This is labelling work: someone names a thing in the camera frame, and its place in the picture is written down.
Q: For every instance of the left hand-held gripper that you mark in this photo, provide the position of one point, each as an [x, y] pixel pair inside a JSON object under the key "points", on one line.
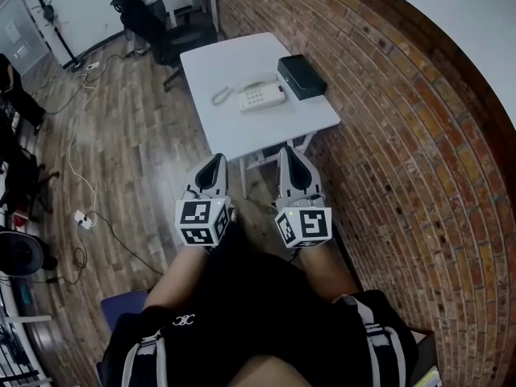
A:
{"points": [[197, 220]]}

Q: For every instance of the person's right forearm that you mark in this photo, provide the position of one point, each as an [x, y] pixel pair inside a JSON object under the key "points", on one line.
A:
{"points": [[326, 272]]}

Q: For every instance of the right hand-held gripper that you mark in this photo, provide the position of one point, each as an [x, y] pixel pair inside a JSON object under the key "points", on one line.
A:
{"points": [[312, 224]]}

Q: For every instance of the person's chest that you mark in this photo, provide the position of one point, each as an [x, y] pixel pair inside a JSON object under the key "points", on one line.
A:
{"points": [[278, 373]]}

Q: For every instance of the black metal box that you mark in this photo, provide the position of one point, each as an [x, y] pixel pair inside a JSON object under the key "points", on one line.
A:
{"points": [[301, 77]]}

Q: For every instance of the person's left forearm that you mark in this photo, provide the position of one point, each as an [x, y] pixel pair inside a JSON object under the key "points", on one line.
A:
{"points": [[181, 276]]}

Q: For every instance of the black bag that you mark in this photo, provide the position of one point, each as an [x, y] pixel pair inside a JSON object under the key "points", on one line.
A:
{"points": [[121, 2]]}

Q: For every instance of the black coat stand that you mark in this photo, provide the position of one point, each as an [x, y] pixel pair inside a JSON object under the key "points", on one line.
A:
{"points": [[60, 38]]}

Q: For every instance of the white telephone base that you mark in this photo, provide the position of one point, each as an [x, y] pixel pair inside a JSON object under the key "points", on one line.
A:
{"points": [[258, 99]]}

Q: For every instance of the black office chair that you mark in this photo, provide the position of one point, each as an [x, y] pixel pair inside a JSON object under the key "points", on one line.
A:
{"points": [[183, 38]]}

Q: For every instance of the person's black striped shirt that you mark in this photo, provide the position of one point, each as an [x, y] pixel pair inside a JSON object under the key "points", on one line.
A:
{"points": [[250, 305]]}

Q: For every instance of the white telephone handset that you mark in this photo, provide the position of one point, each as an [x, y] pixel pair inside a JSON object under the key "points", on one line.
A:
{"points": [[258, 82]]}

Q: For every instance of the blue chair seat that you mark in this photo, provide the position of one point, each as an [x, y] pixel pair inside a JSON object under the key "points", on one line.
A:
{"points": [[121, 309]]}

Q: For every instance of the white square table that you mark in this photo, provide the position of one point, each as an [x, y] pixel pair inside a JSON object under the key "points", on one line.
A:
{"points": [[242, 131]]}

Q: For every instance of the black round stool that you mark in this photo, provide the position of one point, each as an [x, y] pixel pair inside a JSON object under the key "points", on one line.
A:
{"points": [[18, 254]]}

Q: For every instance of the black swivel chair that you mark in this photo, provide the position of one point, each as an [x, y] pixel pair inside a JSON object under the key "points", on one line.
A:
{"points": [[24, 176]]}

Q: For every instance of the glass door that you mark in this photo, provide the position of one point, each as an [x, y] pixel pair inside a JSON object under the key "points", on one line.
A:
{"points": [[20, 34]]}

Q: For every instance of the white power strip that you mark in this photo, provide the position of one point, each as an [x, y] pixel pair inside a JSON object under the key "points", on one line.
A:
{"points": [[93, 66], [84, 219]]}

